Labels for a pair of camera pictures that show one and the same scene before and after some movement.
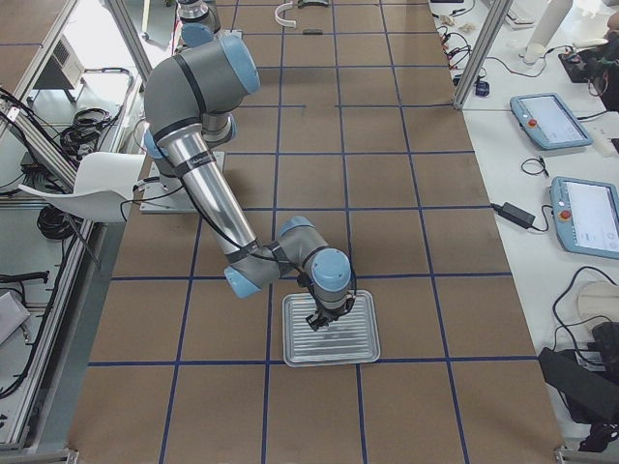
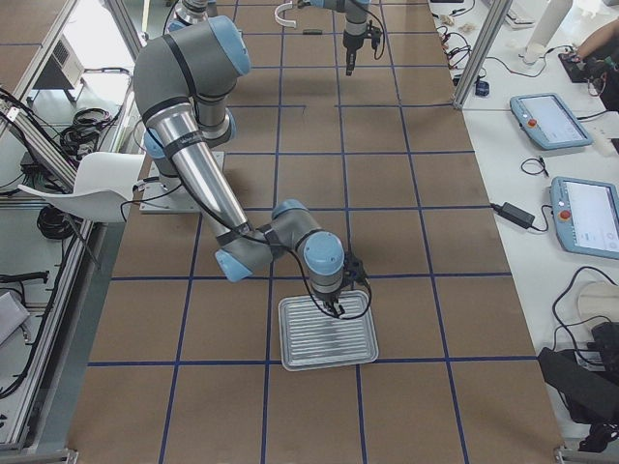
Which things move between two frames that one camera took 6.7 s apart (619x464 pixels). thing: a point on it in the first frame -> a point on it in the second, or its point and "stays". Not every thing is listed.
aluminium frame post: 497,16 stays
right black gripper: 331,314 -> 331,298
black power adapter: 515,214 stays
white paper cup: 534,51 stays
